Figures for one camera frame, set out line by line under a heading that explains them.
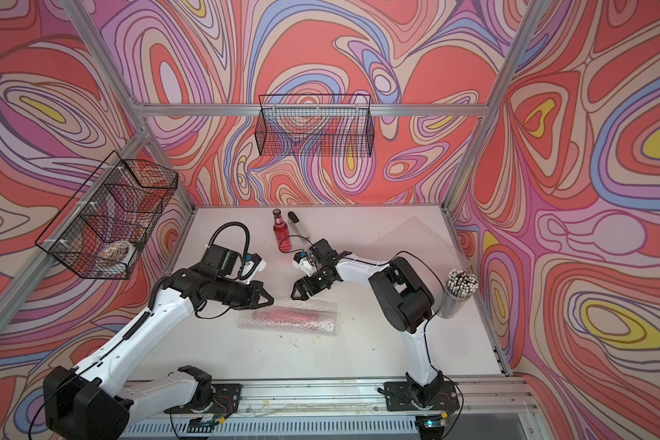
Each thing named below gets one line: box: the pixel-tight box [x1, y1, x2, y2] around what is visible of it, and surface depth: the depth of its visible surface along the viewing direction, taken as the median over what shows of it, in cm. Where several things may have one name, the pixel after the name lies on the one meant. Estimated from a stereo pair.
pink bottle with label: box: [253, 308, 329, 330], surface depth 84 cm
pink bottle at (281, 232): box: [272, 208, 292, 253], surface depth 100 cm
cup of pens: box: [437, 268, 480, 319], surface depth 78 cm
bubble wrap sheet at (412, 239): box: [352, 215, 471, 292], surface depth 110 cm
